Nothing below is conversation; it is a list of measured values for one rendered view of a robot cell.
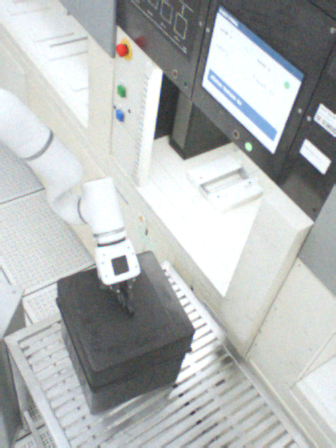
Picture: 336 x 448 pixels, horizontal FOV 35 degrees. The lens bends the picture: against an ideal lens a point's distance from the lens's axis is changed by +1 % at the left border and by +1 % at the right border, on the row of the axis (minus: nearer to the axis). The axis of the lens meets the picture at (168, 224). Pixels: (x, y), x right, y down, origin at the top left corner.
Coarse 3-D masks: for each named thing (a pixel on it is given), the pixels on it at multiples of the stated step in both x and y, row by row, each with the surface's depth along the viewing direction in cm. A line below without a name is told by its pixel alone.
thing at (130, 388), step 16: (64, 336) 158; (80, 368) 146; (160, 368) 145; (176, 368) 151; (80, 384) 153; (112, 384) 139; (128, 384) 144; (144, 384) 149; (160, 384) 155; (96, 400) 142; (112, 400) 147; (128, 400) 153
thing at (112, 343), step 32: (64, 288) 140; (96, 288) 141; (160, 288) 144; (64, 320) 145; (96, 320) 135; (128, 320) 137; (160, 320) 138; (96, 352) 130; (128, 352) 131; (160, 352) 136; (96, 384) 133
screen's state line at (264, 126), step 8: (208, 72) 131; (208, 80) 133; (216, 80) 130; (224, 88) 128; (232, 96) 127; (240, 104) 126; (248, 104) 123; (248, 112) 124; (256, 112) 122; (256, 120) 123; (264, 120) 121; (264, 128) 122; (272, 128) 119; (272, 136) 120
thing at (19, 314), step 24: (0, 288) 172; (24, 288) 173; (0, 312) 166; (24, 312) 182; (0, 336) 161; (0, 360) 168; (0, 384) 175; (24, 384) 208; (0, 408) 182; (0, 432) 199
